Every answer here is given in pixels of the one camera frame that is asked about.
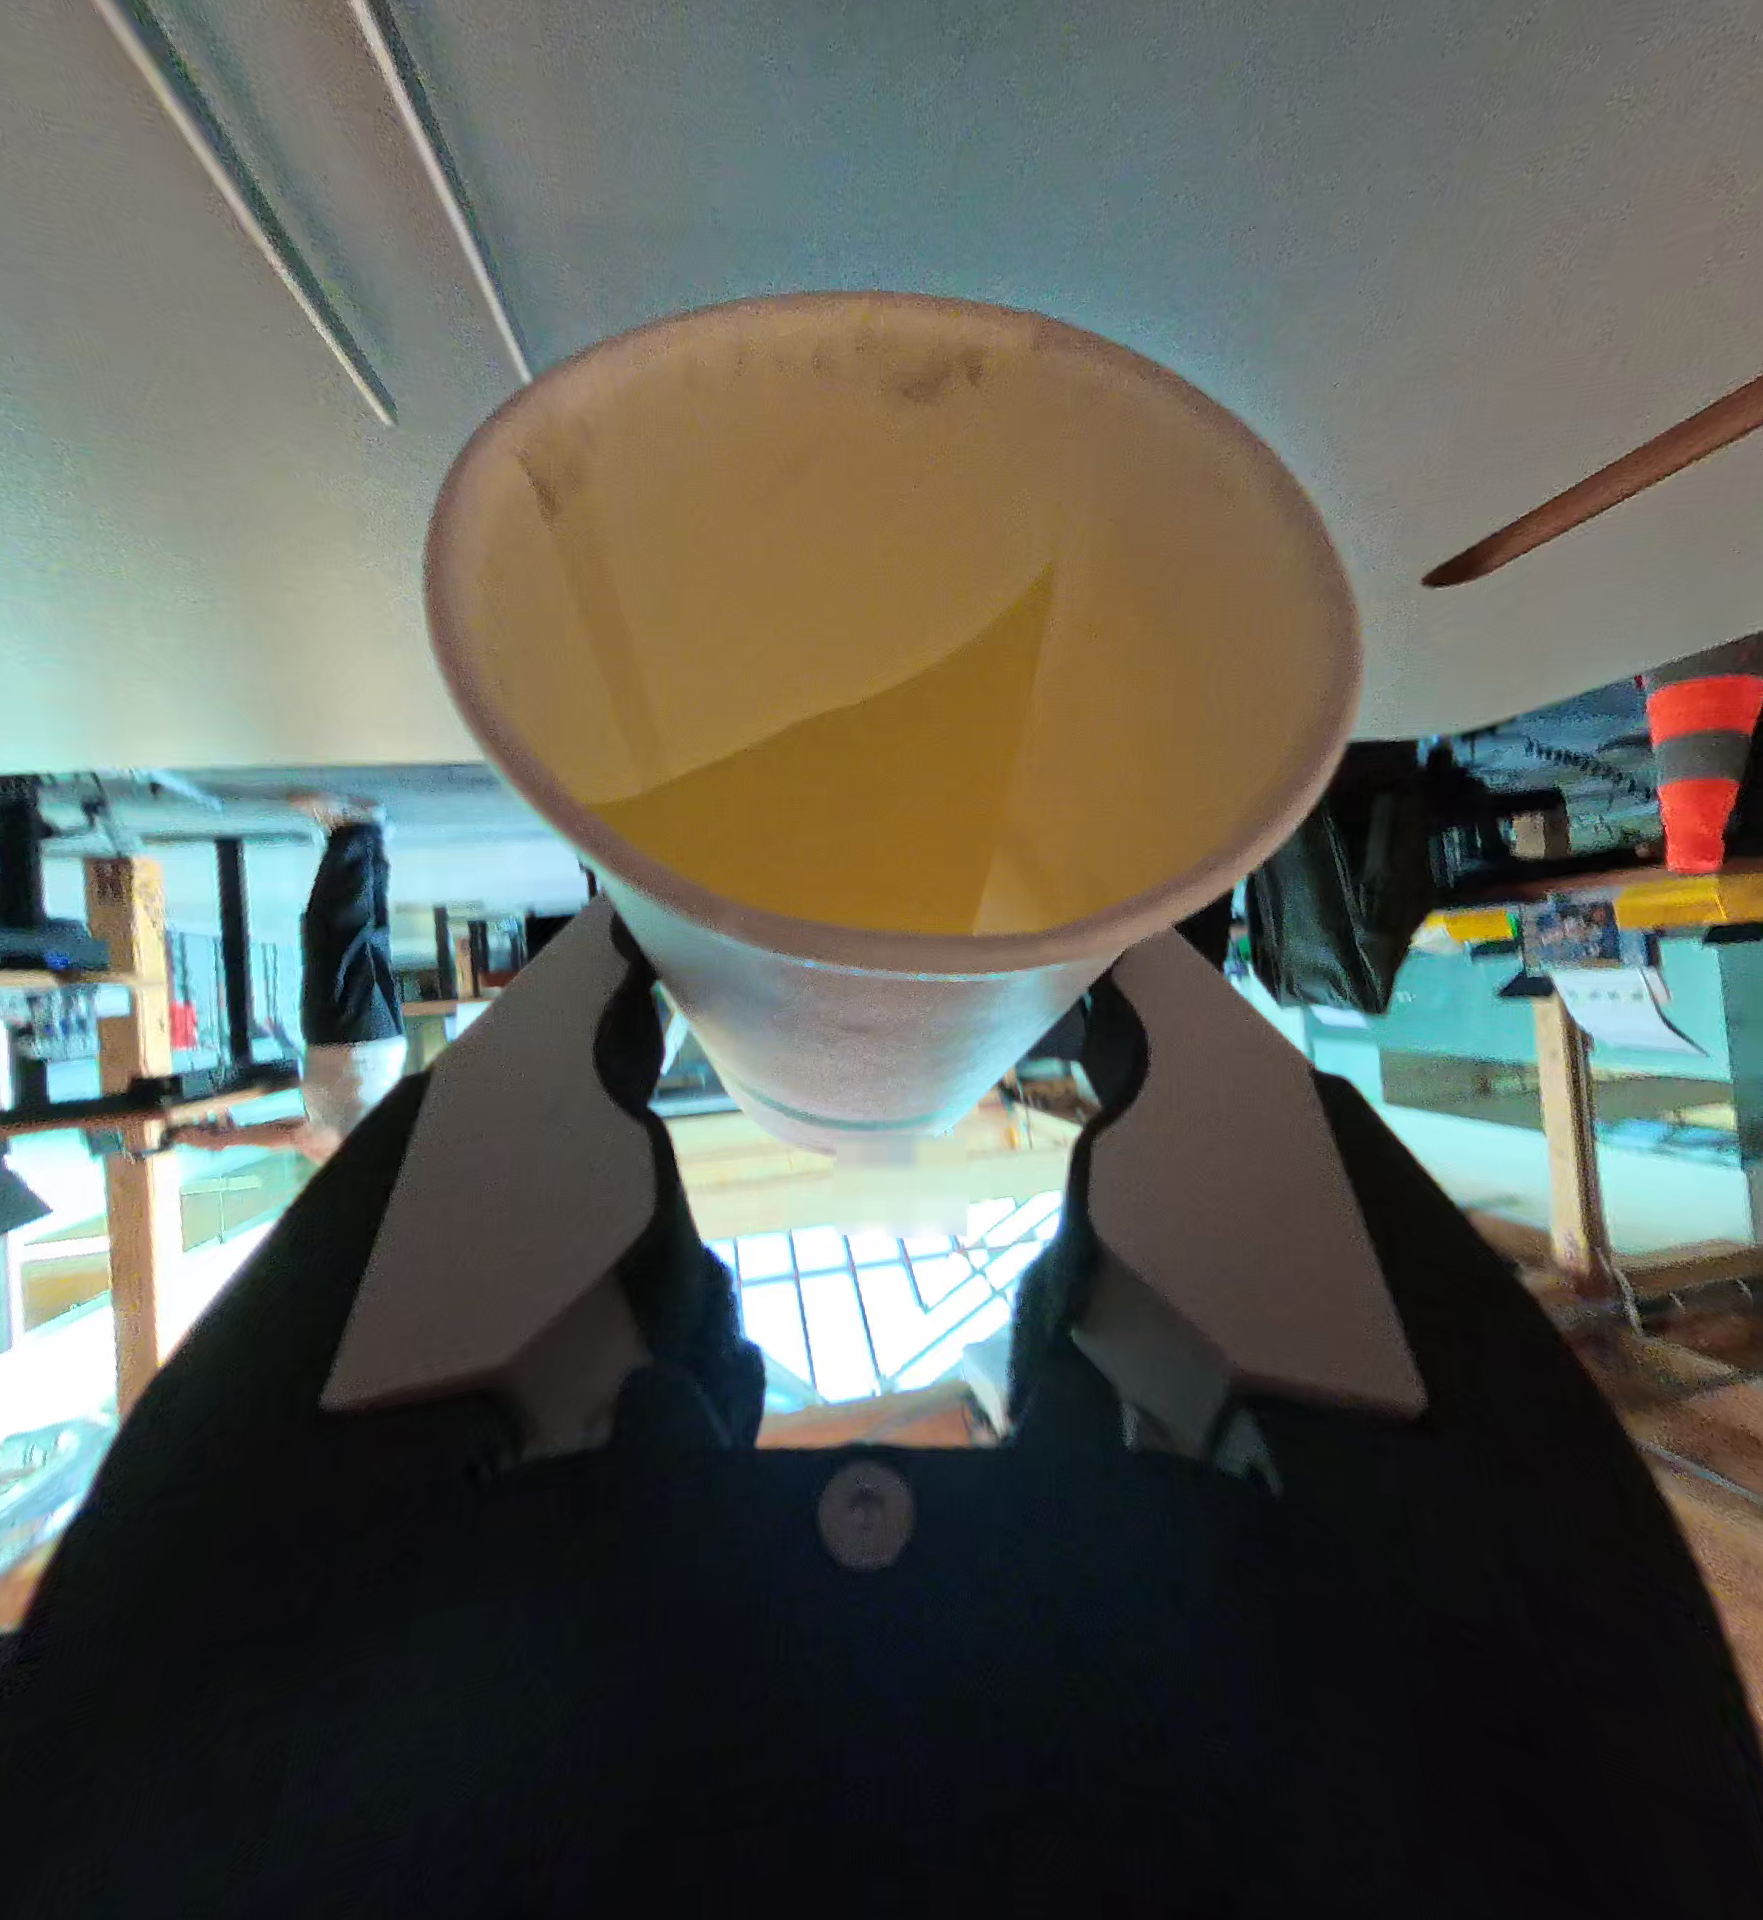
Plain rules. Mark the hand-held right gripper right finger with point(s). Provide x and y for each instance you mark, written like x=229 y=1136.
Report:
x=1238 y=1204

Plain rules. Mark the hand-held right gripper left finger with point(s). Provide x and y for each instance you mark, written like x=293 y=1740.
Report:
x=503 y=1204

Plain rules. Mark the white paper cup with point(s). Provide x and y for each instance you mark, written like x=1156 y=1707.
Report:
x=824 y=1032

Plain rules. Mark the yellow sticky note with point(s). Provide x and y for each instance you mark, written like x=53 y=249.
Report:
x=850 y=797

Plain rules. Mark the dark green jacket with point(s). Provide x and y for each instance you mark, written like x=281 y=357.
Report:
x=1329 y=898

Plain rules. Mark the colourful toy box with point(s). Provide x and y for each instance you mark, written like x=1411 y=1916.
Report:
x=1568 y=925

